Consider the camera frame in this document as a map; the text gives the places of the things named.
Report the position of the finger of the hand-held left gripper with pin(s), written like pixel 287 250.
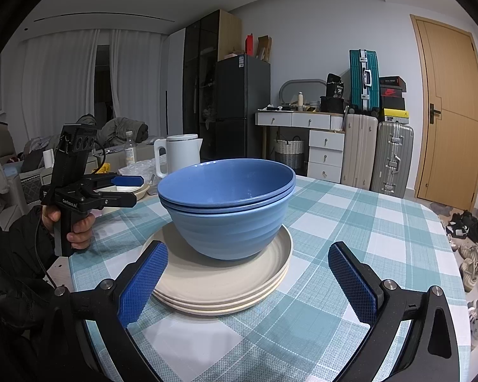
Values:
pixel 119 201
pixel 123 180

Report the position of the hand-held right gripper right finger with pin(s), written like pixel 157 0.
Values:
pixel 352 286

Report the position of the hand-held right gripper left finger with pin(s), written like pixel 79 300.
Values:
pixel 143 282

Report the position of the beige plate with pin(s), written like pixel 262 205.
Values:
pixel 223 311
pixel 183 274
pixel 223 304

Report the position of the blue bowl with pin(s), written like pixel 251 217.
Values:
pixel 223 207
pixel 223 238
pixel 223 183

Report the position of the person's left forearm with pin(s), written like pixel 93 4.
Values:
pixel 16 254

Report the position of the person's left hand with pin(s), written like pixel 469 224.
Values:
pixel 81 234

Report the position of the beige tray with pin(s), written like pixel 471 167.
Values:
pixel 139 191

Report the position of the clear plastic bag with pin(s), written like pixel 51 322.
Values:
pixel 143 167

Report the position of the clear plastic bottle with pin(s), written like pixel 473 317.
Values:
pixel 130 149

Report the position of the grey jacket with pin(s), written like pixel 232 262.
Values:
pixel 119 131

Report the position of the teal plaid tablecloth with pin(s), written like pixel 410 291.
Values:
pixel 342 227

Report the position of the white electric kettle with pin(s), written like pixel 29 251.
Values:
pixel 181 155

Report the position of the beige sofa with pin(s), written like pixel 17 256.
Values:
pixel 0 135

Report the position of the white curtain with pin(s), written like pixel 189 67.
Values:
pixel 139 83
pixel 59 87

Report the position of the grey door mat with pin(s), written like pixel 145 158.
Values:
pixel 441 208

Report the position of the scattered shoes group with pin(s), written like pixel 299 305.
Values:
pixel 470 262

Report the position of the black glass cabinet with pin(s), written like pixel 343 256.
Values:
pixel 201 87

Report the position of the silver suitcase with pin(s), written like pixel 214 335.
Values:
pixel 392 159

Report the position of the white dresser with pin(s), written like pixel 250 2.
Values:
pixel 326 155

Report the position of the beige suitcase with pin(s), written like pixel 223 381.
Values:
pixel 358 151

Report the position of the dark grey refrigerator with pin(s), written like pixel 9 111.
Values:
pixel 243 107

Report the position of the woven laundry basket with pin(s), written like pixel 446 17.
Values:
pixel 288 153

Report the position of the yellow black shoe box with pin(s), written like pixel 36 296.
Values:
pixel 396 116

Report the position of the black container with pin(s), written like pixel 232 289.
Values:
pixel 331 104

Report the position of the grey framed oval mirror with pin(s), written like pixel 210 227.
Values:
pixel 286 87

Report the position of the plain black shoe box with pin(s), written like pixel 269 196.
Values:
pixel 392 102

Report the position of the white bottle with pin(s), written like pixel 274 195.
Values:
pixel 300 101

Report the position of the brown cardboard packaging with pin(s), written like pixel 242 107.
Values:
pixel 264 47

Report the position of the black red shoe box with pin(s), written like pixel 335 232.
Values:
pixel 391 92

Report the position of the black printed bag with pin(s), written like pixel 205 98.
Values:
pixel 335 85

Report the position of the wooden door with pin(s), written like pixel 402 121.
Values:
pixel 450 107

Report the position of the teal suitcase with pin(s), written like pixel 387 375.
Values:
pixel 362 79

